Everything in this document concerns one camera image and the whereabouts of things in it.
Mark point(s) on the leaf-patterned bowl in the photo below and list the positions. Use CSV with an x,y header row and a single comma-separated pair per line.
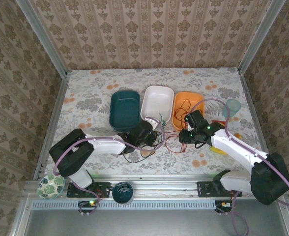
x,y
50,186

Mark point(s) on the translucent teal cup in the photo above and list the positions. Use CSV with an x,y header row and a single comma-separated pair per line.
x,y
231,108

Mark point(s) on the aluminium frame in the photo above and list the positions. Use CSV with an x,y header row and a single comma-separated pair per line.
x,y
164,188

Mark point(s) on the yellow banana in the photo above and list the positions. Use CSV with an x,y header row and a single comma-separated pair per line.
x,y
218,150

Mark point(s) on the white plastic tray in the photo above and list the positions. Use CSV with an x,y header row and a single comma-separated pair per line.
x,y
156,103

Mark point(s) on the grey metal panel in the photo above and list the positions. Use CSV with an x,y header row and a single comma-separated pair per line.
x,y
147,222

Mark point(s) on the small red object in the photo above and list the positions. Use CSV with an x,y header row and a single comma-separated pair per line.
x,y
219,122

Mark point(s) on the dark green plastic tray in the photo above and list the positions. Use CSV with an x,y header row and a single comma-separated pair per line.
x,y
123,110

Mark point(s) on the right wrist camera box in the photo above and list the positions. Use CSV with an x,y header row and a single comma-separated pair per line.
x,y
189,126

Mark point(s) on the dark teal bowl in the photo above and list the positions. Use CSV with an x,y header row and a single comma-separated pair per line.
x,y
122,193

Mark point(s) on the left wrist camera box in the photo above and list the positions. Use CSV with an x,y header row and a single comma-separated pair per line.
x,y
152,123

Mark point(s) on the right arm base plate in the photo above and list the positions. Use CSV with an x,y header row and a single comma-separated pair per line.
x,y
206,190

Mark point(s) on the black controller board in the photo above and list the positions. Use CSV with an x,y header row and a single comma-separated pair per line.
x,y
86,205
223,206

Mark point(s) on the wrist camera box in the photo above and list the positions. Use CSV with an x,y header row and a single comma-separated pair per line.
x,y
189,126
152,123

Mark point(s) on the orange plastic tray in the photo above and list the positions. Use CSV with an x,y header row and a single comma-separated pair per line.
x,y
196,100

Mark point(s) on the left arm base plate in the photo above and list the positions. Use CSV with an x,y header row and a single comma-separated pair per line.
x,y
73,191

